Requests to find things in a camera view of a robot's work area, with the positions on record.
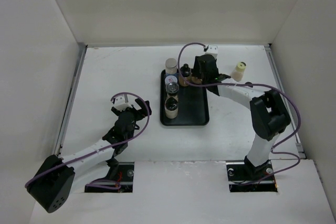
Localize pink lid glass jar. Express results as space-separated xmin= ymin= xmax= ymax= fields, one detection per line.
xmin=191 ymin=76 xmax=202 ymax=85

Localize black knob lid spice jar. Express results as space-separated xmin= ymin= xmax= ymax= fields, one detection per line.
xmin=179 ymin=63 xmax=192 ymax=87

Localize tall jar white beads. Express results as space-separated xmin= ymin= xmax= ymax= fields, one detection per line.
xmin=165 ymin=58 xmax=177 ymax=76

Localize black lid white powder jar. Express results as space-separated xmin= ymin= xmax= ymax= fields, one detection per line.
xmin=164 ymin=97 xmax=179 ymax=119

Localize black top grinder bottle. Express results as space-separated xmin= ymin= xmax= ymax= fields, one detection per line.
xmin=165 ymin=82 xmax=180 ymax=98

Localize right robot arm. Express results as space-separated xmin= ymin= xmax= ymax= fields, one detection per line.
xmin=192 ymin=54 xmax=291 ymax=180

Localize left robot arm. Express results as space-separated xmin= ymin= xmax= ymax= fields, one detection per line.
xmin=25 ymin=93 xmax=152 ymax=214

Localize black rectangular tray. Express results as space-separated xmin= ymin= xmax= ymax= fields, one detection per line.
xmin=160 ymin=70 xmax=209 ymax=126

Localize yellow lid bottle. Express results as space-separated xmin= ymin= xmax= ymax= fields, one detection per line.
xmin=230 ymin=61 xmax=246 ymax=82

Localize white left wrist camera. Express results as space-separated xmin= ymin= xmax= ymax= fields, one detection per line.
xmin=111 ymin=94 xmax=132 ymax=111

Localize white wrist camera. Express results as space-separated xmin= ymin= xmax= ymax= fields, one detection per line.
xmin=204 ymin=44 xmax=218 ymax=58
xmin=111 ymin=94 xmax=132 ymax=111

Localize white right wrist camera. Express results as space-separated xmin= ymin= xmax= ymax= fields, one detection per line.
xmin=204 ymin=44 xmax=218 ymax=58

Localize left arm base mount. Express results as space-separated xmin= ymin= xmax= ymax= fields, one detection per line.
xmin=80 ymin=159 xmax=135 ymax=193

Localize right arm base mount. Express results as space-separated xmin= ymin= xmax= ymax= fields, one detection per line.
xmin=226 ymin=161 xmax=278 ymax=193

